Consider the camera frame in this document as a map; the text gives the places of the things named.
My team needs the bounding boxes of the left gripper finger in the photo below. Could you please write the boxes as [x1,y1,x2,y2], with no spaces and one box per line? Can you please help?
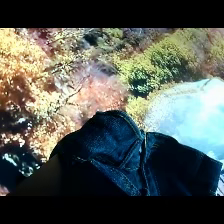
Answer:
[11,153,69,197]

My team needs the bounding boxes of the dark blue jeans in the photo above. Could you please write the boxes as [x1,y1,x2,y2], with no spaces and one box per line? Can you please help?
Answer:
[49,109,224,197]

